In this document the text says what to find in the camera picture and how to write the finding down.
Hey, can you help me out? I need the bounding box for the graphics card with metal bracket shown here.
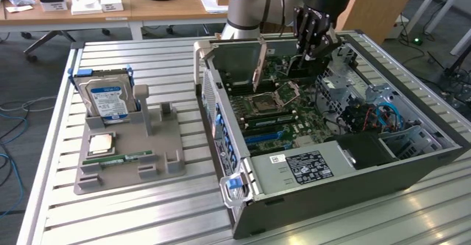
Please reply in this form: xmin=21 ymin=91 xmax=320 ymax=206
xmin=252 ymin=36 xmax=323 ymax=93

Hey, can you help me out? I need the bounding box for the wooden cabinet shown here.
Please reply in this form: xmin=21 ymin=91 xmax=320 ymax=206
xmin=323 ymin=0 xmax=423 ymax=44

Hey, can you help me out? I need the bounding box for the perforated metal disk bay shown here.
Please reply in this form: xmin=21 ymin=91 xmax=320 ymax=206
xmin=315 ymin=60 xmax=371 ymax=119

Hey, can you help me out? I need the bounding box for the open metal socket cover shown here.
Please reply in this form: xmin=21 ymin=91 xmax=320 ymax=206
xmin=273 ymin=79 xmax=308 ymax=105

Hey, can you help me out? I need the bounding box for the stack of white papers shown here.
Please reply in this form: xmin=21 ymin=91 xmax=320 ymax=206
xmin=197 ymin=0 xmax=231 ymax=14

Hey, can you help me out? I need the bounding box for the green motherboard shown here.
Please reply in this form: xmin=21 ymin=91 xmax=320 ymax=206
xmin=220 ymin=71 xmax=333 ymax=157

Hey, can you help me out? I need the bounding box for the CPU socket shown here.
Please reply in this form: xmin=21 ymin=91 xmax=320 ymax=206
xmin=249 ymin=93 xmax=284 ymax=116

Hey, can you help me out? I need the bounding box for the black RAM stick with label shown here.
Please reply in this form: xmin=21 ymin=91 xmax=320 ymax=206
xmin=244 ymin=114 xmax=297 ymax=129

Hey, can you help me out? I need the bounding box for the black stand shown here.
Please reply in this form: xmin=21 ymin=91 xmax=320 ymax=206
xmin=428 ymin=51 xmax=471 ymax=91

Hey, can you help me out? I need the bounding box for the light wooden desk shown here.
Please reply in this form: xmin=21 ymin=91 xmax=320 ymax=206
xmin=127 ymin=0 xmax=305 ymax=40
xmin=0 ymin=0 xmax=133 ymax=33

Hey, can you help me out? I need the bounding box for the blue expansion slot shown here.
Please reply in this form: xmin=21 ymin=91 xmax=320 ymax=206
xmin=244 ymin=130 xmax=289 ymax=146

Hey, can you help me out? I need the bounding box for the silver drive cage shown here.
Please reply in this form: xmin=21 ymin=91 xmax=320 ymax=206
xmin=379 ymin=125 xmax=444 ymax=162

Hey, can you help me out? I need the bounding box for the grey power supply with label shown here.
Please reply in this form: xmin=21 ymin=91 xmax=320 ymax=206
xmin=248 ymin=141 xmax=356 ymax=196

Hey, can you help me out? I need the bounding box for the plain white box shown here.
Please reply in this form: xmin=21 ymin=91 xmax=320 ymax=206
xmin=99 ymin=0 xmax=124 ymax=13

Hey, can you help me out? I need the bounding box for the open dark PC case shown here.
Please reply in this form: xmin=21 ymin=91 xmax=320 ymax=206
xmin=193 ymin=33 xmax=463 ymax=240

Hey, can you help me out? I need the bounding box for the white round holder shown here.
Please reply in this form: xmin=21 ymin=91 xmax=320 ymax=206
xmin=69 ymin=0 xmax=103 ymax=16

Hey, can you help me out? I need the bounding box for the hard disk in blue carrier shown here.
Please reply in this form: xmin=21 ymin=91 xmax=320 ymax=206
xmin=67 ymin=64 xmax=133 ymax=126

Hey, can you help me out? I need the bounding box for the white box with black top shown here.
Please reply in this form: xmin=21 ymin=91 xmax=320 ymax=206
xmin=36 ymin=0 xmax=69 ymax=13

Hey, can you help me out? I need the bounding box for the black desk leg with castor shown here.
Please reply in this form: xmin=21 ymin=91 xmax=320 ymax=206
xmin=23 ymin=30 xmax=76 ymax=62

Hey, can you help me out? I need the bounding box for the CPU with copper lid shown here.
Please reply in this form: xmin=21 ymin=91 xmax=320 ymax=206
xmin=87 ymin=134 xmax=117 ymax=157

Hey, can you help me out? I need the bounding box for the green RAM stick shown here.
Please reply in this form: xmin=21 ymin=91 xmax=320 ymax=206
xmin=81 ymin=150 xmax=153 ymax=166

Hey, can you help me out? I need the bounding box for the grey parts rack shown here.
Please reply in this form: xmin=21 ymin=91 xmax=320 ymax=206
xmin=72 ymin=84 xmax=188 ymax=196

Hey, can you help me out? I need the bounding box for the white paper tag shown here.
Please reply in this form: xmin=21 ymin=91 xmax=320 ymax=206
xmin=4 ymin=5 xmax=33 ymax=13

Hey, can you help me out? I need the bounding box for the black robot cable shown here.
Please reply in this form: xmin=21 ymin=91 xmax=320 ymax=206
xmin=279 ymin=0 xmax=288 ymax=38

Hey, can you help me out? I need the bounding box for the white table frame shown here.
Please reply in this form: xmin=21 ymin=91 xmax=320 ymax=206
xmin=403 ymin=0 xmax=471 ymax=36

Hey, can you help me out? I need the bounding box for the blue wire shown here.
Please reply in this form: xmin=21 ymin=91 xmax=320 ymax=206
xmin=375 ymin=101 xmax=405 ymax=132

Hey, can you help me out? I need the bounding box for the grey floor cable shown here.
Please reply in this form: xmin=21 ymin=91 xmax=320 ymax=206
xmin=0 ymin=95 xmax=59 ymax=113

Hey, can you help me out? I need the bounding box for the blue floor cable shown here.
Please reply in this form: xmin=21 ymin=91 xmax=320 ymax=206
xmin=0 ymin=112 xmax=29 ymax=218

